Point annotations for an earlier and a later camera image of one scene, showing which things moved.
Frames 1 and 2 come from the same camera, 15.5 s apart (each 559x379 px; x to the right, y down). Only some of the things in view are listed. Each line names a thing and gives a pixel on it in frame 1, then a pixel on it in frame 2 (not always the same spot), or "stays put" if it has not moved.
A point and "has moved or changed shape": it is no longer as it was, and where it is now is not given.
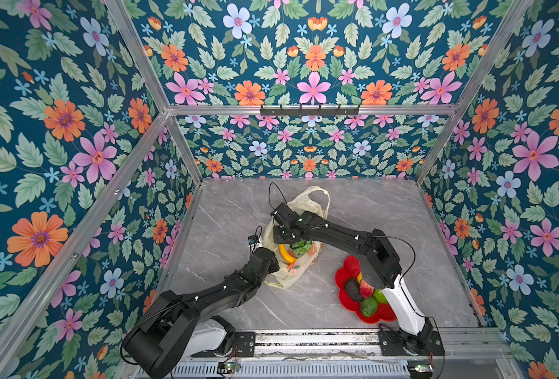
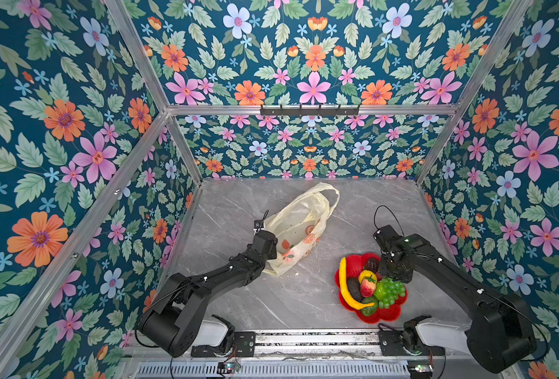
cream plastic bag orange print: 290,275 has moved or changed shape
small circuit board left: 227,367 stays put
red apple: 366,290 stays put
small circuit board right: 420,369 stays put
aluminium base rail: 467,354 stays put
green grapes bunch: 302,247 has moved or changed shape
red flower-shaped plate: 350,268 stays put
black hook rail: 309,112 stays put
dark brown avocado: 352,287 stays put
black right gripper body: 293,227 -> 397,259
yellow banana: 286,255 -> 343,285
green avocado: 369,305 stays put
